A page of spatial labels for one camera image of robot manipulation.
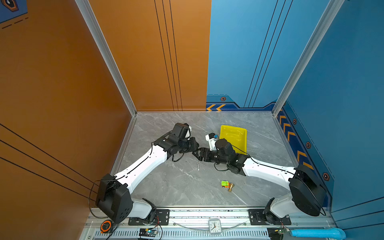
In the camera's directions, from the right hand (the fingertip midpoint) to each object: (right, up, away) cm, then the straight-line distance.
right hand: (196, 153), depth 78 cm
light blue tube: (+63, -34, -12) cm, 73 cm away
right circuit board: (+39, -37, -8) cm, 54 cm away
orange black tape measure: (-42, -32, -10) cm, 53 cm away
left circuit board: (-23, -36, -8) cm, 44 cm away
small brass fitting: (+20, -19, +4) cm, 28 cm away
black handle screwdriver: (+1, -9, +11) cm, 15 cm away
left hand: (+2, +5, +2) cm, 6 cm away
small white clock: (+9, -33, -9) cm, 35 cm away
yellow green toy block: (+16, -18, +3) cm, 24 cm away
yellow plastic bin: (+29, +7, +26) cm, 39 cm away
